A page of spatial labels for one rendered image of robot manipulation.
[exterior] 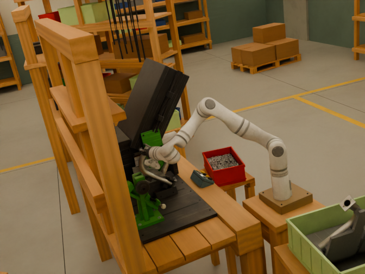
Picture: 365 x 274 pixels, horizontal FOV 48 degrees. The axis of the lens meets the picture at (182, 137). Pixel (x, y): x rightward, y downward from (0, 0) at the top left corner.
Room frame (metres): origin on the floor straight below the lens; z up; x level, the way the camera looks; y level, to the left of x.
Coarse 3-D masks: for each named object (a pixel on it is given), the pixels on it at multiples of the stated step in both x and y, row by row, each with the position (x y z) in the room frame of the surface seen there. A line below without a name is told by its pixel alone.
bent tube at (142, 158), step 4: (144, 144) 2.18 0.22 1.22; (144, 148) 2.18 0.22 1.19; (140, 156) 2.16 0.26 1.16; (144, 156) 2.16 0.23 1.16; (140, 160) 2.14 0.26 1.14; (140, 164) 2.14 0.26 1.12; (140, 168) 2.13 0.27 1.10; (144, 168) 2.14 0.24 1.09; (144, 172) 2.13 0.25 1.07; (148, 172) 2.13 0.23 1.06; (148, 176) 2.13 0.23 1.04; (152, 176) 2.13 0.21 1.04; (156, 176) 2.14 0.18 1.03; (160, 180) 2.14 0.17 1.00; (164, 180) 2.14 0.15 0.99; (168, 180) 2.15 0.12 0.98; (168, 184) 2.14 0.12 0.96
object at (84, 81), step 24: (48, 48) 2.81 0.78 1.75; (48, 72) 2.86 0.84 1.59; (72, 72) 1.86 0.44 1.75; (96, 72) 1.51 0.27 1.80; (72, 96) 1.85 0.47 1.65; (96, 96) 1.50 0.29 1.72; (96, 120) 1.49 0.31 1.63; (96, 144) 1.49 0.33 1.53; (96, 168) 1.86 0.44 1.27; (120, 168) 1.51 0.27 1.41; (120, 192) 1.50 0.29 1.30; (120, 216) 1.49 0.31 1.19; (120, 240) 1.49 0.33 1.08; (144, 264) 1.51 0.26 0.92
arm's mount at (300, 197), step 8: (264, 192) 2.00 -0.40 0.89; (272, 192) 1.98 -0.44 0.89; (296, 192) 1.93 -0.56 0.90; (304, 192) 1.91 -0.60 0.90; (264, 200) 1.96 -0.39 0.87; (272, 200) 1.90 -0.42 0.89; (288, 200) 1.87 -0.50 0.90; (296, 200) 1.85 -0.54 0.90; (304, 200) 1.87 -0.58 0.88; (312, 200) 1.89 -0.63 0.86; (280, 208) 1.82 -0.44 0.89; (288, 208) 1.83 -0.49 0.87; (296, 208) 1.85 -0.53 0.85
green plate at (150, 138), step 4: (144, 132) 2.23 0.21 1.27; (148, 132) 2.24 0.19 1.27; (152, 132) 2.25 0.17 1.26; (156, 132) 2.25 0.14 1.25; (144, 136) 2.23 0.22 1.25; (148, 136) 2.23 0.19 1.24; (152, 136) 2.24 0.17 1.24; (156, 136) 2.24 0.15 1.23; (160, 136) 2.25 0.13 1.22; (144, 140) 2.22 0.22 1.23; (148, 140) 2.22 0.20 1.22; (152, 140) 2.23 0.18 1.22; (156, 140) 2.24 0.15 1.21; (160, 140) 2.24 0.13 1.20; (148, 144) 2.22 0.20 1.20; (152, 144) 2.22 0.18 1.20; (156, 144) 2.23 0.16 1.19; (160, 144) 2.24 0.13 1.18; (160, 160) 2.20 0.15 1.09; (160, 164) 2.20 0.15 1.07
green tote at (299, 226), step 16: (320, 208) 1.66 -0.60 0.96; (336, 208) 1.67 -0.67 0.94; (288, 224) 1.59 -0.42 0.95; (304, 224) 1.63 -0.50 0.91; (320, 224) 1.65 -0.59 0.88; (336, 224) 1.67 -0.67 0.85; (288, 240) 1.61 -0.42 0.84; (304, 240) 1.46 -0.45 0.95; (304, 256) 1.47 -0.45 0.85; (320, 256) 1.34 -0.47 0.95; (320, 272) 1.35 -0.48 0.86; (336, 272) 1.24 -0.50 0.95; (352, 272) 1.23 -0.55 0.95
